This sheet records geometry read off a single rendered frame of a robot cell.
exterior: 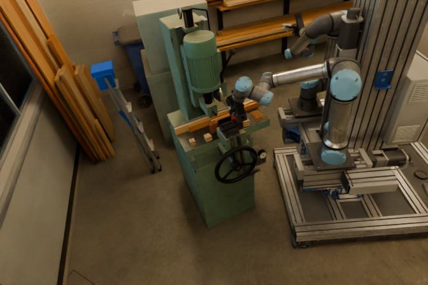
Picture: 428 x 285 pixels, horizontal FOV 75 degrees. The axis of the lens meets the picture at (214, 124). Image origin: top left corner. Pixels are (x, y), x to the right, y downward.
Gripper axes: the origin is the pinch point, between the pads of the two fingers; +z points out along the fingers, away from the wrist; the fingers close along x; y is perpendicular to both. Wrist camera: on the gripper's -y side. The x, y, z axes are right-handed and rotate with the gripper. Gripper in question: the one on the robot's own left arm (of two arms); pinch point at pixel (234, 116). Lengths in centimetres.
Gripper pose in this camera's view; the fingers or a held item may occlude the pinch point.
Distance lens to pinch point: 168.2
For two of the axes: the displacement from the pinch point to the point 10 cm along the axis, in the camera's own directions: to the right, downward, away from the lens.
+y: -4.1, -8.6, 3.2
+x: -9.1, 3.4, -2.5
